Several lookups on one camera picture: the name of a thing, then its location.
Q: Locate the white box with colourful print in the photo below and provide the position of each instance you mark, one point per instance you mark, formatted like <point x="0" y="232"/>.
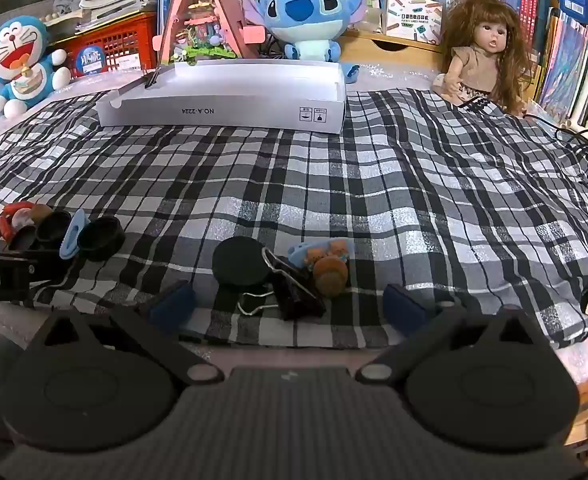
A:
<point x="414" y="17"/>

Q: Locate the wooden drawer box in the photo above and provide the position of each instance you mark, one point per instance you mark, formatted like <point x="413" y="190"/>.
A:
<point x="374" y="50"/>

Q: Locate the small black binder clip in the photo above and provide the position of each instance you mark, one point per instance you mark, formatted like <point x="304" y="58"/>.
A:
<point x="150" y="80"/>

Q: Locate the brown round figure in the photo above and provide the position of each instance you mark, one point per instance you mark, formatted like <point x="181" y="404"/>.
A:
<point x="41" y="211"/>

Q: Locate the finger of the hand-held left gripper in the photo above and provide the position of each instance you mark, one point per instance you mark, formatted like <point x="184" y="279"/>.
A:
<point x="46" y="270"/>

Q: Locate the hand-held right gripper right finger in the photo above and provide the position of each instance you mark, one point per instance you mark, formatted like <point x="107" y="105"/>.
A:
<point x="404" y="306"/>

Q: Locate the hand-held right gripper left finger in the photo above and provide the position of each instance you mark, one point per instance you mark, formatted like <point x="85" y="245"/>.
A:
<point x="171" y="305"/>

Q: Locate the red plastic crate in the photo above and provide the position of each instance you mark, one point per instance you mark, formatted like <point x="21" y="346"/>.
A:
<point x="124" y="40"/>

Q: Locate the row of thin picture books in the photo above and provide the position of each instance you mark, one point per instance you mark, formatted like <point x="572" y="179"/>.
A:
<point x="569" y="65"/>

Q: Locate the white cardboard box tray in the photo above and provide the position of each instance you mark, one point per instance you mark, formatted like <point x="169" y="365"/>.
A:
<point x="224" y="105"/>

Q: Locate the blue alien plush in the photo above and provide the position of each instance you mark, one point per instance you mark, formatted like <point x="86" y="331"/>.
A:
<point x="304" y="10"/>

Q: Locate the pink triangular miniature house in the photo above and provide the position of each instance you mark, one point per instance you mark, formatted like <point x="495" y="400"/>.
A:
<point x="201" y="25"/>

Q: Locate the blue hair clip with bears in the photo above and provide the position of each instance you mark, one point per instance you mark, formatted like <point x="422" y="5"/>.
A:
<point x="326" y="262"/>

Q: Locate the doll with brown hair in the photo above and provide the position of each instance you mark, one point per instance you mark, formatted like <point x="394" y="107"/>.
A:
<point x="479" y="60"/>

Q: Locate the black round lid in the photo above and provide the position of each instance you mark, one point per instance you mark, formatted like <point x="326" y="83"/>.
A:
<point x="239" y="262"/>

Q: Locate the large black binder clip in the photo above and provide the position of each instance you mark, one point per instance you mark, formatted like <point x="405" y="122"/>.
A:
<point x="296" y="292"/>

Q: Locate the blue cat robot plush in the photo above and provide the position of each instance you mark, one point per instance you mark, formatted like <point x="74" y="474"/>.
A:
<point x="21" y="60"/>

